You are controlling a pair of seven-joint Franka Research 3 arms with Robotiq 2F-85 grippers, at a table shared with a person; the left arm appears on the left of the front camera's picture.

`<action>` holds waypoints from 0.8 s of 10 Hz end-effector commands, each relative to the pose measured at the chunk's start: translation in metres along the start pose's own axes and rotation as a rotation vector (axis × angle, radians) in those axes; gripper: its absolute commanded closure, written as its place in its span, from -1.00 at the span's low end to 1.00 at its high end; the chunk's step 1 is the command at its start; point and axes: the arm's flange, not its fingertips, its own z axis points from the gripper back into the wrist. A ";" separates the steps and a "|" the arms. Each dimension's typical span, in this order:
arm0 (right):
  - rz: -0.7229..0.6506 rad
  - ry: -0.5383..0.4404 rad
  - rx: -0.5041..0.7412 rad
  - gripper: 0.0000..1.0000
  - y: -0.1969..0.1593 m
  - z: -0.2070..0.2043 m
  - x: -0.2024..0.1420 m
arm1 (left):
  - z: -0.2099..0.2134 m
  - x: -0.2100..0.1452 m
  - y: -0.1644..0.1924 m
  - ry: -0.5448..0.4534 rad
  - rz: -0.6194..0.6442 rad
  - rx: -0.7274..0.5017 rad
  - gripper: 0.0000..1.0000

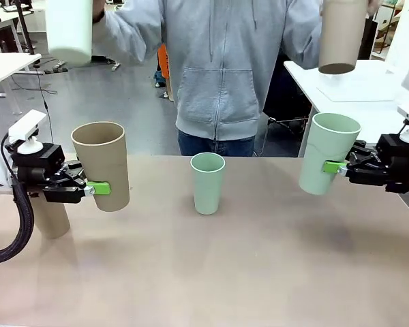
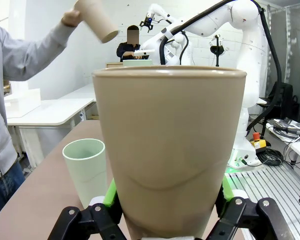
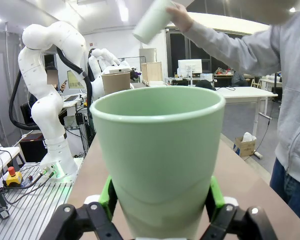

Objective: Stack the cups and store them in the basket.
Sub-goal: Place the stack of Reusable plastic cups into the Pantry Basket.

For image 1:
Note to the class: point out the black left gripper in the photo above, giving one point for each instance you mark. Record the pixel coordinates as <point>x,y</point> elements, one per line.
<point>30,163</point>

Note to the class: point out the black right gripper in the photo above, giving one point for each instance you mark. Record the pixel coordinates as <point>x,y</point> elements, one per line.
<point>402,163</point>

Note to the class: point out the pale green plastic cup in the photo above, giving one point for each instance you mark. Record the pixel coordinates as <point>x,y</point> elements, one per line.
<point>323,146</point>
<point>208,190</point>

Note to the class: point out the white plastic storage basket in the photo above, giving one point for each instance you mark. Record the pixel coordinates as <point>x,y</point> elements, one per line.
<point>368,85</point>

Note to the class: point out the white plastic cup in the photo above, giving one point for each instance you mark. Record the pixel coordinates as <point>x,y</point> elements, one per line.
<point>68,30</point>

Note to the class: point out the person's left forearm grey sleeve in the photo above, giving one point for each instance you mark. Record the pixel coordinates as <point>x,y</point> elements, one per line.
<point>303,47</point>

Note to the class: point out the person's right forearm grey sleeve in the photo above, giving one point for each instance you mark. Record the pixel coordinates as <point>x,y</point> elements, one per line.
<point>122,34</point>

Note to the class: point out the person's left hand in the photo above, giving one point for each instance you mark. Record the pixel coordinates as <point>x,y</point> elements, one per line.
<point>375,6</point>

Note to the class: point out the person's right hand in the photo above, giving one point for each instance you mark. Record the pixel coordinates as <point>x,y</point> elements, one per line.
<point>99,12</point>

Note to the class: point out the white side table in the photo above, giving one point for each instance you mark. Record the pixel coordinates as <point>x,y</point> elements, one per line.
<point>378,116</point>

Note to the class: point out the grey power strip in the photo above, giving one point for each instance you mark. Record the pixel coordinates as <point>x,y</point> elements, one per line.
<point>56,70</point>

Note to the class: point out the black monitor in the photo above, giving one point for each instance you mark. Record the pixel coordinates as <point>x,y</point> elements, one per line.
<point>368,41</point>

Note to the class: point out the wooden chair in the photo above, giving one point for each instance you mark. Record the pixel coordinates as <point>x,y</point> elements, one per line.
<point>386,34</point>

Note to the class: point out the black stand pole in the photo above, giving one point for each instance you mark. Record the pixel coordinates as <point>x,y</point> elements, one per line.
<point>24,27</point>

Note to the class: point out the person in grey hoodie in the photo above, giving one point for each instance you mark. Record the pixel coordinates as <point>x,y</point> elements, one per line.
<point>218,68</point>

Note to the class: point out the white lab desk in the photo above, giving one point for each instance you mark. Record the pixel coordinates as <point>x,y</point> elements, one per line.
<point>0,18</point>

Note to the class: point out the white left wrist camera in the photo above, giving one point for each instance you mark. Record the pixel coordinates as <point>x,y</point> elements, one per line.
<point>27,124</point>

